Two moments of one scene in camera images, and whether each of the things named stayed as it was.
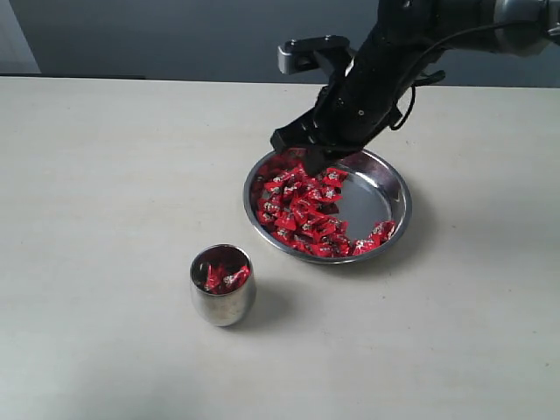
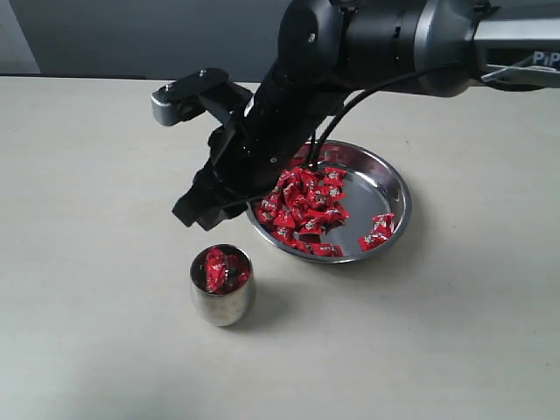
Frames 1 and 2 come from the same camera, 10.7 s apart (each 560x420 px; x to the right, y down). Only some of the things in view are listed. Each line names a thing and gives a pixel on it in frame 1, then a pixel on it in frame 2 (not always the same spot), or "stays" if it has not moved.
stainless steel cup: [223, 284] stays
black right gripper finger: [316, 157] → [210, 218]
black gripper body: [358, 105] → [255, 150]
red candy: [220, 279] → [216, 269]
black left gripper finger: [302, 131] → [192, 205]
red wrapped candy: [334, 178] stays
